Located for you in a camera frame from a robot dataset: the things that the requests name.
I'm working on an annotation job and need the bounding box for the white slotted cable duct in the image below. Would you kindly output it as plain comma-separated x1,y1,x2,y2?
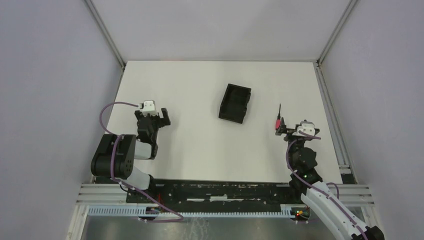
87,205,301,219

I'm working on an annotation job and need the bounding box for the aluminium frame rail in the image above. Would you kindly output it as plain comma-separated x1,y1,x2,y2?
83,0,126,70
313,0,358,184

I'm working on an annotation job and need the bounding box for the left aluminium frame rail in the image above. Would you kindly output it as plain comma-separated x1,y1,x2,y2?
83,0,126,70

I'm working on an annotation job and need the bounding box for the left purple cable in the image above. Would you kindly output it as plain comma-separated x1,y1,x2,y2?
99,101,185,223

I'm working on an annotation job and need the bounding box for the black plastic bin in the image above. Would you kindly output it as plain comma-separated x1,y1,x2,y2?
218,83,252,124

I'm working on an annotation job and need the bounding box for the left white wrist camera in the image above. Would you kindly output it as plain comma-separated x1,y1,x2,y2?
138,100,156,112

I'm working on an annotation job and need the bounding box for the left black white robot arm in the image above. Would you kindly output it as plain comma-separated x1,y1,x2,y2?
90,108,171,204

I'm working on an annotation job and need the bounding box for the front aluminium extrusion rail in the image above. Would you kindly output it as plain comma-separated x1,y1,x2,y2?
76,183,375,207

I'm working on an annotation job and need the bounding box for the red handled screwdriver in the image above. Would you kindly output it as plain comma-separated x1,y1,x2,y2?
275,104,281,130

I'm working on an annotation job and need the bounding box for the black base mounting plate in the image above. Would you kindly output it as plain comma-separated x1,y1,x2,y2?
145,178,302,213

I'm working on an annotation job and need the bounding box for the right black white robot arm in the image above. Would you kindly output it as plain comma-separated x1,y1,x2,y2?
275,115,385,240

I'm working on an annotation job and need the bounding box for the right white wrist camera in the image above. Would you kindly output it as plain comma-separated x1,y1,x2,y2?
293,121,316,137

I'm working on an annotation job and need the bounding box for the right aluminium frame rail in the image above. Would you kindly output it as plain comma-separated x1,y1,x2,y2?
313,0,358,184

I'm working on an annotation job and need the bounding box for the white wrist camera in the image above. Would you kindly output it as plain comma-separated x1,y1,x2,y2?
293,121,316,137
138,100,156,112

